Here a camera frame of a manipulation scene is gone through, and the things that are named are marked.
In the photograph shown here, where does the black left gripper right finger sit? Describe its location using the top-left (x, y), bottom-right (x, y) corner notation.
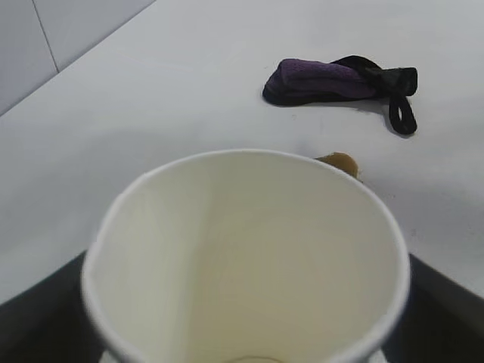
top-left (377, 253), bottom-right (484, 363)

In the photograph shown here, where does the white paper coffee cup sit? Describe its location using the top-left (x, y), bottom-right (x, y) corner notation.
top-left (81, 148), bottom-right (411, 363)

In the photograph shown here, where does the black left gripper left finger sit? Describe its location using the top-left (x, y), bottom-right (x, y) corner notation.
top-left (0, 251), bottom-right (110, 363)

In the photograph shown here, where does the purple and black cloth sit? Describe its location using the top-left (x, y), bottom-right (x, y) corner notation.
top-left (262, 54), bottom-right (419, 136)

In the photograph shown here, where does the brown coffee spill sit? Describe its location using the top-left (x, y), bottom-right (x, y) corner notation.
top-left (313, 151), bottom-right (366, 182)

